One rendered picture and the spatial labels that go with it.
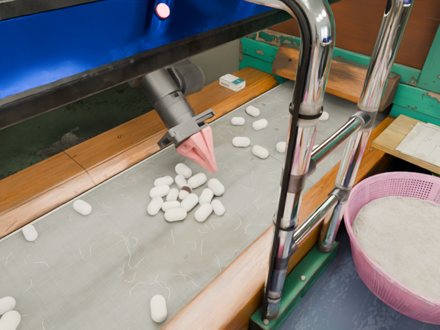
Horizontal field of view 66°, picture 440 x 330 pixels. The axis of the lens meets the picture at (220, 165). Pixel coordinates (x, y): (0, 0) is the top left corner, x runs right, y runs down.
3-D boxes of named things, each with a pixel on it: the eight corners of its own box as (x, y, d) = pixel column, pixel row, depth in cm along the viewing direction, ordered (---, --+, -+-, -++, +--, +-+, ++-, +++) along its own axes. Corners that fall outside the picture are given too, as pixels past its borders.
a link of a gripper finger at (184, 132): (233, 160, 59) (203, 115, 59) (203, 179, 55) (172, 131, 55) (215, 171, 65) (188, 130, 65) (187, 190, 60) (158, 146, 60)
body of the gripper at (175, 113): (218, 116, 61) (196, 81, 61) (175, 139, 55) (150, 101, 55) (202, 130, 66) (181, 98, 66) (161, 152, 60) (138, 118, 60)
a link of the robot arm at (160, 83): (129, 84, 60) (145, 65, 56) (157, 77, 65) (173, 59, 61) (151, 116, 60) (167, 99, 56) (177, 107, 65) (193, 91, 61)
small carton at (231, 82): (219, 84, 90) (219, 77, 89) (228, 80, 92) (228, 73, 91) (236, 91, 87) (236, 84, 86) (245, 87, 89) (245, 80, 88)
